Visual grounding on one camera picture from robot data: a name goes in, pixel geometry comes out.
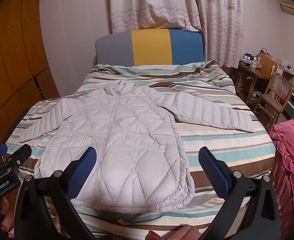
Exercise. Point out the round patterned tin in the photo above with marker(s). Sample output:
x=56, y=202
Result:
x=246, y=63

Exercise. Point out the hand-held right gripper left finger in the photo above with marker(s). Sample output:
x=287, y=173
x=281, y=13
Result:
x=85, y=165

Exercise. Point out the wall air conditioner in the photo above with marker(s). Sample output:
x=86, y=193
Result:
x=290, y=8

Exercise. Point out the wooden desk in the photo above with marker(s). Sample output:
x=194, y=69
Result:
x=254, y=73

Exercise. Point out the person's left hand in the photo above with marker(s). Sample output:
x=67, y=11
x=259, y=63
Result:
x=6, y=221

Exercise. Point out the striped bed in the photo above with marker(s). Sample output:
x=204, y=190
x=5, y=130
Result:
x=224, y=150

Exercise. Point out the white puffer jacket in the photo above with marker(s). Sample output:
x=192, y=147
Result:
x=137, y=142

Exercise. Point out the pink quilted blanket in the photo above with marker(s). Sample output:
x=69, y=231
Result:
x=286, y=167

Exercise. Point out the person's right hand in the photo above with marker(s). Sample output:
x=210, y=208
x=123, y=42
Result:
x=172, y=233

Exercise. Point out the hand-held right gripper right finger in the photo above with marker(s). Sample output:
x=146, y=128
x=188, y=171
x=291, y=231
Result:
x=212, y=170

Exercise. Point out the rattan chair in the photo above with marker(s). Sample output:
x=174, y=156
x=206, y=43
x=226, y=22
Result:
x=283, y=85

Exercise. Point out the wooden wardrobe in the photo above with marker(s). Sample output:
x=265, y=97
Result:
x=12, y=55

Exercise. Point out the grey yellow blue headboard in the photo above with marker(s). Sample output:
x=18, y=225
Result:
x=149, y=47

